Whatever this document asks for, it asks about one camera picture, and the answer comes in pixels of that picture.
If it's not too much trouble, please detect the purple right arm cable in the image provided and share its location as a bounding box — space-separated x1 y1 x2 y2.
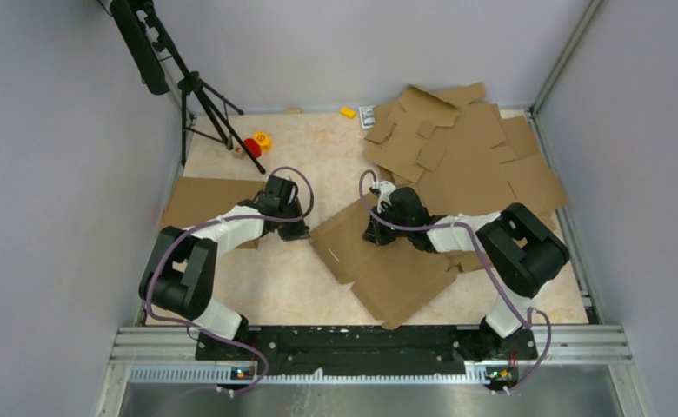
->
357 169 553 397

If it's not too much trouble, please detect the small wooden cube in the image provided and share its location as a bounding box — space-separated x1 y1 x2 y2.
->
232 148 246 160

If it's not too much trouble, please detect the yellow block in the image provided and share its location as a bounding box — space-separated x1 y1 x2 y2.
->
340 107 356 119

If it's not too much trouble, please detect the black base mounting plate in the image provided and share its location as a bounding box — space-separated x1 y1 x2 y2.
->
195 325 538 376

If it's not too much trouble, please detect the folded closed cardboard box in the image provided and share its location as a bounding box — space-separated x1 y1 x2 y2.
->
158 177 264 235

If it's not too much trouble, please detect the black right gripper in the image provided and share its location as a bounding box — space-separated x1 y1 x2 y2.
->
362 202 412 247

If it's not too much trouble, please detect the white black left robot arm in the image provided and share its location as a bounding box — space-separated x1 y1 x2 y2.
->
138 174 312 360

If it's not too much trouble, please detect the playing card box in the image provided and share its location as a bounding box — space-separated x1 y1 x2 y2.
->
357 106 376 129

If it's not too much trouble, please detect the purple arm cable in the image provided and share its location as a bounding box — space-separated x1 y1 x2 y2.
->
357 169 553 397
143 167 316 398

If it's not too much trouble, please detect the cardboard sheet pile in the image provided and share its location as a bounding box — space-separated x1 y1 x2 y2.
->
363 82 568 226

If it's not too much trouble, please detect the red round toy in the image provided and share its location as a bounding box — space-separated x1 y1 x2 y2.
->
243 138 263 158

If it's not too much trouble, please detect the black camera tripod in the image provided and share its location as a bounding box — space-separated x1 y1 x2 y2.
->
98 0 266 175

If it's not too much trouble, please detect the orange round toy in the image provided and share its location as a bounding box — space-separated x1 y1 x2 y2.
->
253 131 272 152

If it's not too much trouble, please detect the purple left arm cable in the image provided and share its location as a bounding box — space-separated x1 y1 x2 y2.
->
143 167 316 398

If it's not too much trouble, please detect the cardboard box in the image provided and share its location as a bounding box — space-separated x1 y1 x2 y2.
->
158 177 264 235
309 200 458 330

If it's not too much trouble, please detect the aluminium frame rail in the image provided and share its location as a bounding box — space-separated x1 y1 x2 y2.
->
95 324 653 416

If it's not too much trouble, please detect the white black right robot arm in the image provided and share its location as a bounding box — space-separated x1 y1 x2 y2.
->
363 181 570 358

